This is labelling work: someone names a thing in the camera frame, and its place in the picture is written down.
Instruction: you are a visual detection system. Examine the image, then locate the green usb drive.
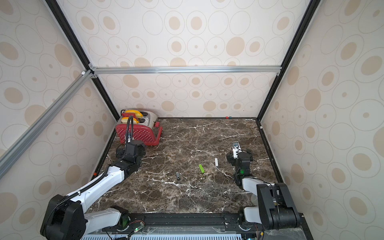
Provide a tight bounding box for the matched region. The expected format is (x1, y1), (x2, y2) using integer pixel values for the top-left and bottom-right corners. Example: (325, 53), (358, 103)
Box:
(199, 164), (205, 174)

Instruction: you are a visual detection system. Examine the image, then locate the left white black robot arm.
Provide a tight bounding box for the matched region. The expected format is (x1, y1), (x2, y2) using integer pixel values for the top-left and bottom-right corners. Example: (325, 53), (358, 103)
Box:
(40, 116), (146, 240)

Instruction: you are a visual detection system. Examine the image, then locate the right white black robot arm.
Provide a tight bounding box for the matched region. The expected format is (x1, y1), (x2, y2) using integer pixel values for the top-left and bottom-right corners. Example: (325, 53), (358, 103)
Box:
(226, 142), (301, 230)

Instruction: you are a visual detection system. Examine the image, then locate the red toaster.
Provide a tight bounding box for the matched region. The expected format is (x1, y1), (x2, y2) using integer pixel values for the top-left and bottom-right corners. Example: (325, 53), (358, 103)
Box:
(115, 110), (163, 146)

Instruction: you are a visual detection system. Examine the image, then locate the front toast slice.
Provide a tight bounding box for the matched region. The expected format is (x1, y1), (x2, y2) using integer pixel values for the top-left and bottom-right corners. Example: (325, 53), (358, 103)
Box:
(121, 117), (140, 124)

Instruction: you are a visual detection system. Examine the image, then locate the toast slice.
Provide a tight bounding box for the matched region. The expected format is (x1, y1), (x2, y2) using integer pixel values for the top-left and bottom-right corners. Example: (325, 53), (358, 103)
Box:
(122, 110), (143, 118)
(121, 117), (140, 124)

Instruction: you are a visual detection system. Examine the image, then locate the back toast slice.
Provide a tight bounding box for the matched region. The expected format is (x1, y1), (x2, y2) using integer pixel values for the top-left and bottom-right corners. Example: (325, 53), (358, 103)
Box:
(122, 110), (143, 118)

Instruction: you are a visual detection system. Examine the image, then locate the clear jar pink lid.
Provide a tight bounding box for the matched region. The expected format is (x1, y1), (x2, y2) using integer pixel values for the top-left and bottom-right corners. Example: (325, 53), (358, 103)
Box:
(251, 194), (259, 206)

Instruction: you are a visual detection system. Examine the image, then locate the horizontal aluminium bar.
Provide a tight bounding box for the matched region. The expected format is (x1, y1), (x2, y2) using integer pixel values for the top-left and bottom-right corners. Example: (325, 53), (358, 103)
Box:
(89, 64), (282, 75)

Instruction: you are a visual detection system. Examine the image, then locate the left diagonal aluminium bar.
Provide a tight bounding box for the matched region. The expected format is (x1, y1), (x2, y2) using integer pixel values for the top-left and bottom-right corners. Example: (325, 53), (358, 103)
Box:
(1, 70), (93, 177)

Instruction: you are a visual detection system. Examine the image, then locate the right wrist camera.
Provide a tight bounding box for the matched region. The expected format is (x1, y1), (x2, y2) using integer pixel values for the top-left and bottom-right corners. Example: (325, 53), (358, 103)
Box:
(232, 142), (241, 159)

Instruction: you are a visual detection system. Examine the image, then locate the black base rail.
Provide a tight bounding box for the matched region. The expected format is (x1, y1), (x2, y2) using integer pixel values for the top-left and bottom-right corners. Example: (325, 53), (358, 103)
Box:
(53, 211), (314, 240)

